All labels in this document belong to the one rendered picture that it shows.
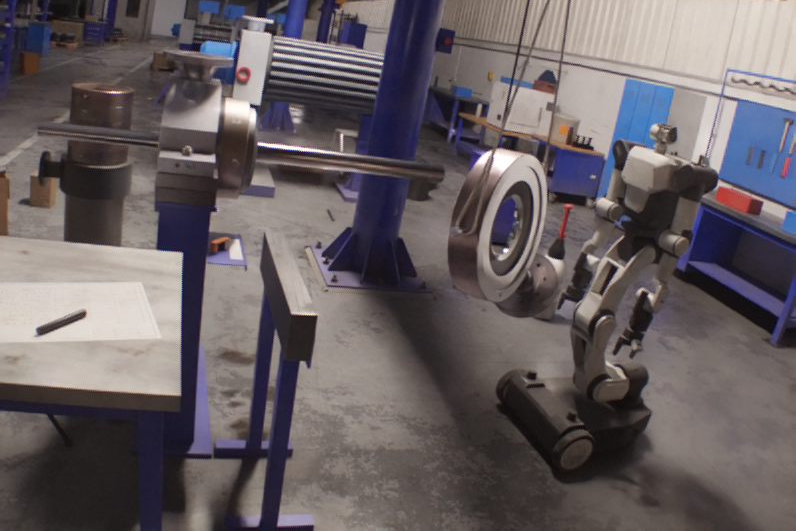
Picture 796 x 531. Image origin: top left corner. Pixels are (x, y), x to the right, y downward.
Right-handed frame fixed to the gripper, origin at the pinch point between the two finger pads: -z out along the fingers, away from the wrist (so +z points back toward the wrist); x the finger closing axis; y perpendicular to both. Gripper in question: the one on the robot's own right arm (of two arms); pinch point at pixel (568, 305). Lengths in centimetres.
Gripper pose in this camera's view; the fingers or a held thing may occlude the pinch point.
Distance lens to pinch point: 299.6
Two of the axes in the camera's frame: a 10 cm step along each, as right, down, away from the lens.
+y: 3.3, 3.2, -8.9
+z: 3.7, -9.1, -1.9
